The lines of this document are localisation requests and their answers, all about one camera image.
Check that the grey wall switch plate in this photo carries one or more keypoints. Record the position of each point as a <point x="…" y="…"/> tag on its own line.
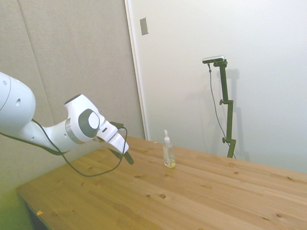
<point x="144" y="26"/>

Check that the white wall trim strip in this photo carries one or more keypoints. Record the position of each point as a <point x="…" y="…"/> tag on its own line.
<point x="136" y="72"/>

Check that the small orange scrap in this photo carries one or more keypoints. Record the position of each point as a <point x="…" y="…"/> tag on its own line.
<point x="39" y="212"/>

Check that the clear hand sanitizer pump bottle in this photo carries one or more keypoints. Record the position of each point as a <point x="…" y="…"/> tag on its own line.
<point x="168" y="153"/>

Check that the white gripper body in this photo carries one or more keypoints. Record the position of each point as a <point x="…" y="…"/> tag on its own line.
<point x="118" y="142"/>

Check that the dark jointed camera stand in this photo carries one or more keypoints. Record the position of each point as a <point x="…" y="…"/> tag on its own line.
<point x="229" y="119"/>

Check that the silver exterior camera bar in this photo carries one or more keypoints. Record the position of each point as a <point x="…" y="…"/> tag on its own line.
<point x="213" y="59"/>

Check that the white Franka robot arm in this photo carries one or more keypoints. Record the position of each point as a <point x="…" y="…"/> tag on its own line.
<point x="14" y="107"/>

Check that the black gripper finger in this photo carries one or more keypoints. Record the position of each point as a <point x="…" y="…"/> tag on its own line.
<point x="115" y="153"/>
<point x="129" y="157"/>

